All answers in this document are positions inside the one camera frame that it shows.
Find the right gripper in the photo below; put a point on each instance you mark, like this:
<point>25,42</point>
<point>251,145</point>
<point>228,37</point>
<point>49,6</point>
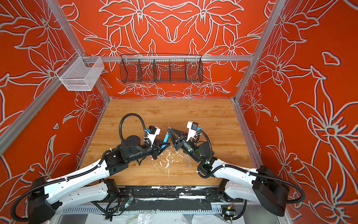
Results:
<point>177,145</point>

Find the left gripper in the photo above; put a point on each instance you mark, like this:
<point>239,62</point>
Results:
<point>156,149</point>

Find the blue pen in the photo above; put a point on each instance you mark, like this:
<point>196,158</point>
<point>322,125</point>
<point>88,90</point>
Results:
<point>166,137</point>

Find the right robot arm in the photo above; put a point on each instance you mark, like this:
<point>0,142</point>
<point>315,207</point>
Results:
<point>257,185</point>

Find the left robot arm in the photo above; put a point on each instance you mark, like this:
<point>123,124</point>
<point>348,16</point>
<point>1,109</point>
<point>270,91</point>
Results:
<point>45,197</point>

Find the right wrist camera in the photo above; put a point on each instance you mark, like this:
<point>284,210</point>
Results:
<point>192,128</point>

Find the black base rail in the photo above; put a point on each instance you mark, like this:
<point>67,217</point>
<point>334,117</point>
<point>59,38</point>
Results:
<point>176,197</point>

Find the white cable duct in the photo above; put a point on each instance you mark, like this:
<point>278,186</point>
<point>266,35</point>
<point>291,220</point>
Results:
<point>86,209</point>

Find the black wire basket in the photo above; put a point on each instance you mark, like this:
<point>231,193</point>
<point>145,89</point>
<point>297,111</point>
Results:
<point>161,69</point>

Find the white wire basket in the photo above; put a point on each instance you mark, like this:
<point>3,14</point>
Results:
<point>78,75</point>

